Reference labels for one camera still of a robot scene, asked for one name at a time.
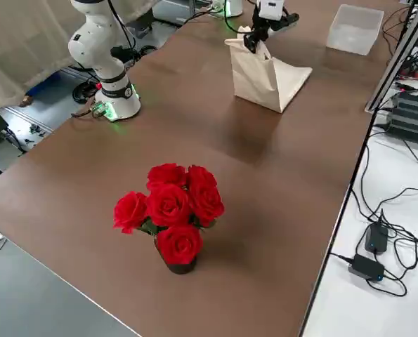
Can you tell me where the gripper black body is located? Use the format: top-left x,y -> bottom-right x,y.
252,6 -> 270,37

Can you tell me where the cream tablecloth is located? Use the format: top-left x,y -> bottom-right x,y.
224,25 -> 313,114

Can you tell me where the clear plastic box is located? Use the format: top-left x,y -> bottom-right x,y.
325,4 -> 385,56

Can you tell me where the black finned electronics box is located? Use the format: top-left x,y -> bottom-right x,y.
384,91 -> 418,145

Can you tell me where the red artificial rose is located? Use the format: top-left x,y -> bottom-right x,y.
112,191 -> 150,235
147,184 -> 192,227
146,162 -> 188,192
185,164 -> 219,192
155,224 -> 204,266
188,182 -> 226,228

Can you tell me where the usb hub with plugs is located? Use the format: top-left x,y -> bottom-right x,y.
394,48 -> 418,93

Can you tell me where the black power adapter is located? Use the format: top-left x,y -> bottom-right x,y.
348,253 -> 385,282
365,223 -> 389,254

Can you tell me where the beige curtain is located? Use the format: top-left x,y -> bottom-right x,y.
0,0 -> 160,117

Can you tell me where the dark flower vase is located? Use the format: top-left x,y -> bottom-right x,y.
154,234 -> 199,275

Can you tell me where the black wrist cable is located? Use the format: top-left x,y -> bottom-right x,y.
224,12 -> 248,35

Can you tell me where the aluminium camera post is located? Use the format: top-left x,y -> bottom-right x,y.
365,0 -> 418,114

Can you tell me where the black power cable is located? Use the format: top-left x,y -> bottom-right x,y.
358,138 -> 418,299

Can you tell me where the black base cable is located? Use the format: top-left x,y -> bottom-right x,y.
70,100 -> 106,119

